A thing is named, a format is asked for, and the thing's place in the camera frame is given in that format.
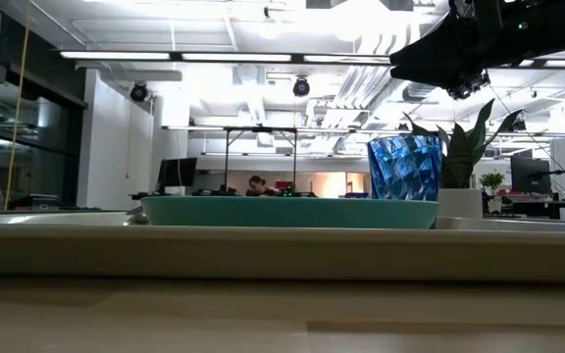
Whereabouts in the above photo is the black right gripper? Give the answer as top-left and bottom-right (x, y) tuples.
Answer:
(388, 0), (514, 90)

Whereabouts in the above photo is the blue faceted plastic cup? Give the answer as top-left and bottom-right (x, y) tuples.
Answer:
(366, 134), (444, 230)

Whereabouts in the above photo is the teal plate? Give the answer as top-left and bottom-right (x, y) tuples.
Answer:
(140, 195), (441, 230)

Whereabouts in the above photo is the silver metal fork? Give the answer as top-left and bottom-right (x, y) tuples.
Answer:
(126, 204), (149, 227)

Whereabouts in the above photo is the black monitor on arm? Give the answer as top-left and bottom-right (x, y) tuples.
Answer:
(510, 155), (553, 195)

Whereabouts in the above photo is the beige plastic tray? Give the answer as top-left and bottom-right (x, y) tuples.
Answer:
(0, 210), (565, 284)

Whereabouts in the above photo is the black ceiling spotlight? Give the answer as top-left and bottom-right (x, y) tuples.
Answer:
(129, 82), (149, 103)
(511, 109), (529, 132)
(447, 71), (492, 102)
(291, 76), (312, 98)

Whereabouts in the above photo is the small plant in white pot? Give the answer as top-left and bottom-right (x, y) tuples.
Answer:
(478, 172), (506, 214)

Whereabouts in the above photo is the snake plant in white pot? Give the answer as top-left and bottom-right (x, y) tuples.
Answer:
(402, 97), (525, 220)

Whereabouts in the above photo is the ceiling light strip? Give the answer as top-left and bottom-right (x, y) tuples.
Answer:
(59, 48), (565, 69)

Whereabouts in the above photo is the person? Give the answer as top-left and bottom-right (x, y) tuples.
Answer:
(245, 175), (277, 198)

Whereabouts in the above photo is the black computer monitor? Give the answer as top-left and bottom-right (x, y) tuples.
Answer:
(157, 157), (198, 188)

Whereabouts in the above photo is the black metal frame stand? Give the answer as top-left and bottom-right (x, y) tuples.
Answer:
(223, 126), (299, 197)

